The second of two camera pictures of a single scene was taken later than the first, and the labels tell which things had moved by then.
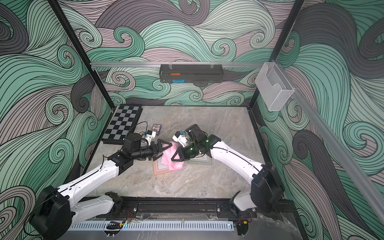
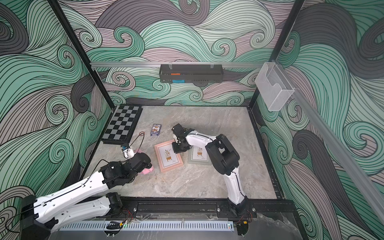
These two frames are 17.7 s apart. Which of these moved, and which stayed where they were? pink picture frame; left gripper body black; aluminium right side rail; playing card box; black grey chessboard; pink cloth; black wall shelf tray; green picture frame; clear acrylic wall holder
Moved: pink picture frame; pink cloth; left gripper body black
Stayed: playing card box; clear acrylic wall holder; green picture frame; black grey chessboard; black wall shelf tray; aluminium right side rail
